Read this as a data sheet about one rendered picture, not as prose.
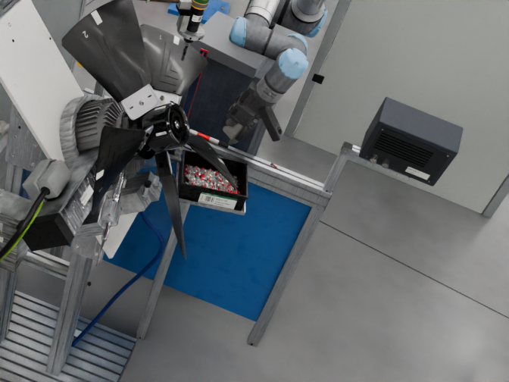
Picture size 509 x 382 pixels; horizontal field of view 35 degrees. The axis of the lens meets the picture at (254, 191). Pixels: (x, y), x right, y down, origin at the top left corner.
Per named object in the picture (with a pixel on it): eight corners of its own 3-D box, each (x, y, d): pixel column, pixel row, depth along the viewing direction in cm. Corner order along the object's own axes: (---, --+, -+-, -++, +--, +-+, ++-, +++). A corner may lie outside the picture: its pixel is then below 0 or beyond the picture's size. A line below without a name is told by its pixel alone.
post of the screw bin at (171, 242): (136, 338, 310) (185, 188, 258) (136, 331, 312) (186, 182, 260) (143, 339, 310) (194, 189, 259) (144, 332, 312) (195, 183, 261)
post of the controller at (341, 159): (322, 190, 269) (343, 145, 257) (323, 185, 272) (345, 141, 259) (330, 193, 269) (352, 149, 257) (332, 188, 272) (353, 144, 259)
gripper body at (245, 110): (232, 104, 234) (254, 76, 226) (255, 121, 235) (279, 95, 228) (225, 117, 228) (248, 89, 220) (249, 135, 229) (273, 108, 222)
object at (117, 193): (126, 158, 214) (95, 269, 193) (122, 152, 213) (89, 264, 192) (133, 156, 214) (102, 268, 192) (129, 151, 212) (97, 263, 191)
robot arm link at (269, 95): (288, 85, 225) (282, 99, 219) (279, 95, 228) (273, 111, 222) (266, 69, 224) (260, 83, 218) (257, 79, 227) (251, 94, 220)
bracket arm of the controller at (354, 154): (339, 153, 259) (342, 146, 257) (341, 148, 261) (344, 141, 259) (407, 180, 259) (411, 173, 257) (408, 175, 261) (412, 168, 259)
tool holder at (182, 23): (173, 39, 201) (183, 6, 195) (166, 23, 205) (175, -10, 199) (207, 42, 205) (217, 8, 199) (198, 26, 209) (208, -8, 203)
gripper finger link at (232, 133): (216, 133, 237) (233, 114, 231) (232, 145, 238) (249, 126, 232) (213, 139, 234) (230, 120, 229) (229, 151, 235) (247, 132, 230)
